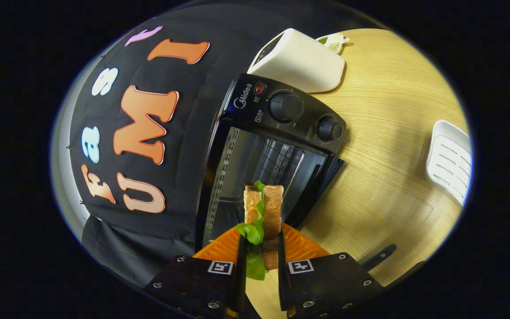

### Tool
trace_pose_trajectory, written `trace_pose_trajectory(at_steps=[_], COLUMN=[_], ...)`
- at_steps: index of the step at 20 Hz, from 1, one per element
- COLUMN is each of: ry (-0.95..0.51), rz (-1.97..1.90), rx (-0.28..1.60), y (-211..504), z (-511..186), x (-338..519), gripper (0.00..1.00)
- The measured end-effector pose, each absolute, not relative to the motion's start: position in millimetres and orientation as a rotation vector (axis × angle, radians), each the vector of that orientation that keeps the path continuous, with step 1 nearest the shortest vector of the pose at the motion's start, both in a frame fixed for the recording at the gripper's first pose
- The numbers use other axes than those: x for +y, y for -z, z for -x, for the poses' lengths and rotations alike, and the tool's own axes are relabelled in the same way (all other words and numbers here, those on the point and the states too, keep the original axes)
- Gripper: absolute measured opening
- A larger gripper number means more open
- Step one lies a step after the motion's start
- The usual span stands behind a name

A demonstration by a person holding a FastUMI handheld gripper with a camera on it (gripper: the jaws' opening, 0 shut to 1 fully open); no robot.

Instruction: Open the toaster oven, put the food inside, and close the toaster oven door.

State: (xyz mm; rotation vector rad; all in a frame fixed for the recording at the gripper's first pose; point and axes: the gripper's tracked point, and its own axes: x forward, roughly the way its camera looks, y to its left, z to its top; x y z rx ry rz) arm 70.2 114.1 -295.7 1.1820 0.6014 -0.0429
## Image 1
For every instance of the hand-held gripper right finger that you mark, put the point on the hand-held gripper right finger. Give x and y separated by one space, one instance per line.
330 283

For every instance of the white pop-up toaster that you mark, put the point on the white pop-up toaster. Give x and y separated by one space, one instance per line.
303 62

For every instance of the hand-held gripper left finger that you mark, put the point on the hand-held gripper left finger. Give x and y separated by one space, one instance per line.
193 283

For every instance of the white slotted tray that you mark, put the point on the white slotted tray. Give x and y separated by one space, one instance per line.
450 159

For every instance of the black toaster oven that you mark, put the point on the black toaster oven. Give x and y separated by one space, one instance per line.
308 115

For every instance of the lettuce sandwich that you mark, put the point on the lettuce sandwich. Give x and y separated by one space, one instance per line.
272 208

